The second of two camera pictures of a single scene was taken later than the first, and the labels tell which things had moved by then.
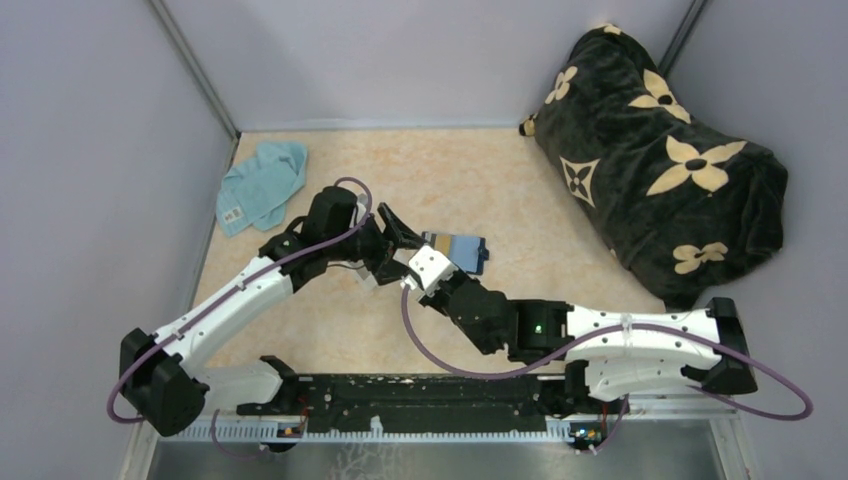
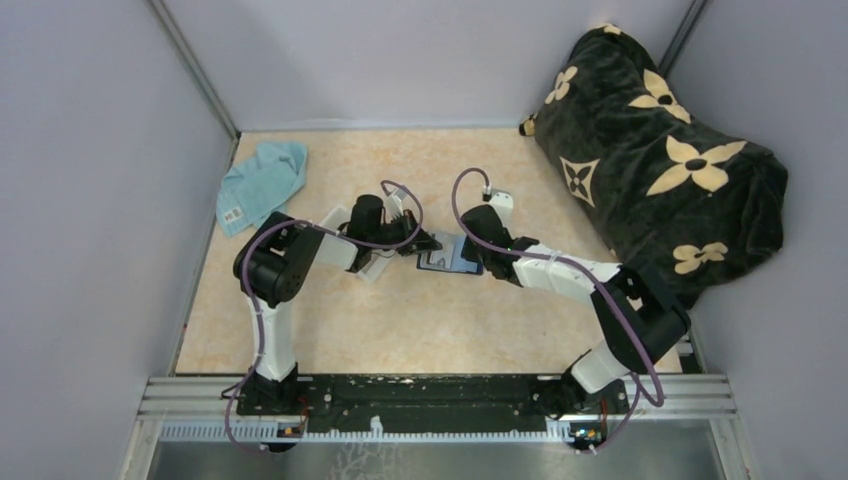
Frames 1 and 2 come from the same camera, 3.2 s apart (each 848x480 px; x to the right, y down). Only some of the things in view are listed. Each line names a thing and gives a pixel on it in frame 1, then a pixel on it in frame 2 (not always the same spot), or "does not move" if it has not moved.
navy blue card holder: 468,253 does not move
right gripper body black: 442,294 → 476,250
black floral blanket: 684,209 does not move
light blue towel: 255,193 does not move
